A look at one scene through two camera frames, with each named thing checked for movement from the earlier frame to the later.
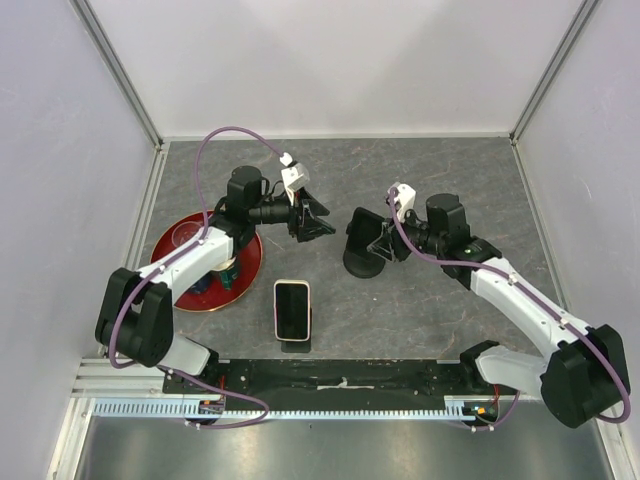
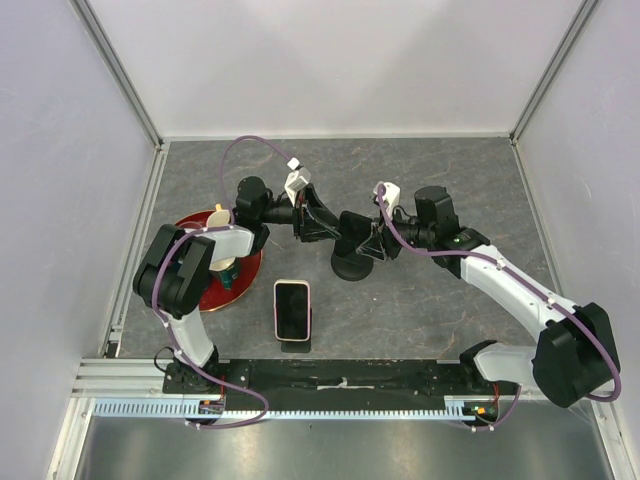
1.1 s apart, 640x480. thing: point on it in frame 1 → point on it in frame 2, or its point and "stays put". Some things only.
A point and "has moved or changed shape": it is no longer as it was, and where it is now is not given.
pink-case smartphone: (292, 302) stays put
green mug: (227, 277) stays put
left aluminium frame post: (118, 67) stays put
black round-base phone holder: (362, 268) has moved or changed shape
